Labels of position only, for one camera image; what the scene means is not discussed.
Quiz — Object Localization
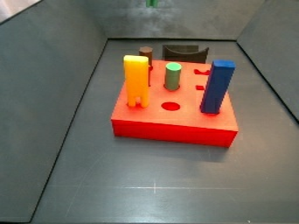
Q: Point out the red peg board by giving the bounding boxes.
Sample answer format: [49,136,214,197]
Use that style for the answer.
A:
[111,60,239,148]

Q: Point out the yellow two prong peg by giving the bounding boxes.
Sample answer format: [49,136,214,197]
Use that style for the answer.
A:
[124,55,150,108]

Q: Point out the light green cylinder peg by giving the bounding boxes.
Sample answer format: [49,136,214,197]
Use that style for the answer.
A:
[164,62,183,91]

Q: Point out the brown hexagonal peg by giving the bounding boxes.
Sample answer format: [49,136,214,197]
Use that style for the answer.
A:
[139,46,154,65]

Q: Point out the black curved holder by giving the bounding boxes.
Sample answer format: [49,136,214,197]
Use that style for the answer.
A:
[163,45,210,63]

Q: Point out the blue square peg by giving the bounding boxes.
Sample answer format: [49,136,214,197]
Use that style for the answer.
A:
[200,59,236,114]

